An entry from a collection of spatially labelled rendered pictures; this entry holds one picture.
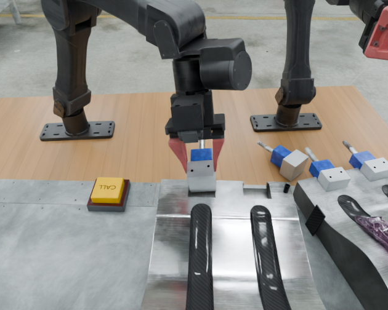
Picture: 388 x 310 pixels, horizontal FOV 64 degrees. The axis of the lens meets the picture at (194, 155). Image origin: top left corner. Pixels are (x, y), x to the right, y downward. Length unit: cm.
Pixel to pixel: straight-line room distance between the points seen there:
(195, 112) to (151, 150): 42
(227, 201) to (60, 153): 49
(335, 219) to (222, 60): 38
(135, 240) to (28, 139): 47
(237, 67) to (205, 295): 34
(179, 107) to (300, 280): 33
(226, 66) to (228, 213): 27
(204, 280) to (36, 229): 38
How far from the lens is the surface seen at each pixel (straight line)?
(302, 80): 85
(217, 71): 47
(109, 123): 94
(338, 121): 103
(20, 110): 112
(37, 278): 68
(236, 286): 52
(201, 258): 55
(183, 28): 48
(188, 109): 44
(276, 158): 80
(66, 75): 78
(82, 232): 70
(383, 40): 50
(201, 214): 59
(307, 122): 97
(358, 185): 76
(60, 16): 66
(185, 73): 50
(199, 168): 57
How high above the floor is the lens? 136
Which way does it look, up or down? 43 degrees down
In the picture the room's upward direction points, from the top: straight up
